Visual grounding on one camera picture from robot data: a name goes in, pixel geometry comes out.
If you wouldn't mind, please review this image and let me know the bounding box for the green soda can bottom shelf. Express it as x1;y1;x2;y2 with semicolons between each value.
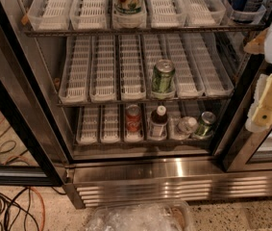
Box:
194;112;216;137

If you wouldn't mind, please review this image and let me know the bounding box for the bottom wire shelf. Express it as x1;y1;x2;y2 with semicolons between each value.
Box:
74;138;211;147

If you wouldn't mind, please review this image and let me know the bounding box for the clear plastic bin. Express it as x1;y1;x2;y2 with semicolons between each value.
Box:
85;200;196;231

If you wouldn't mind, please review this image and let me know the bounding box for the black cable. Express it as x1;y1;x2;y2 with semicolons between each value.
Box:
0;186;42;231

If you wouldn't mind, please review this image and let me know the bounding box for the middle wire shelf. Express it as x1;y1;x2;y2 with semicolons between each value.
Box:
57;93;234;108

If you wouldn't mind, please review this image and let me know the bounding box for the green soda can shelf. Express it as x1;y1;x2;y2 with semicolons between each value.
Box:
152;60;175;93
194;112;216;137

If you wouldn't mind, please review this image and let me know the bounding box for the dark drink bottle white cap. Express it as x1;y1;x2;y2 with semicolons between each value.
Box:
148;105;169;139

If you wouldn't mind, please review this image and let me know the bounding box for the open glass fridge door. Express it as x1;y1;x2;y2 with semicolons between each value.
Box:
0;0;71;186

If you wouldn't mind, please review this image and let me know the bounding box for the stainless steel fridge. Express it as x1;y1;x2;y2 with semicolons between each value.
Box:
0;0;272;210

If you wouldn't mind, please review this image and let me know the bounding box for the green soda can middle shelf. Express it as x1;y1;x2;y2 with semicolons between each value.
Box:
152;60;175;93

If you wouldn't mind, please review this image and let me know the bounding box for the orange cable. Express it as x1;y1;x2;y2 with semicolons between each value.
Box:
26;186;47;231

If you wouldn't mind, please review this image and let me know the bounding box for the red coca-cola can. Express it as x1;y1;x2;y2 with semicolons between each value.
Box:
125;104;141;133

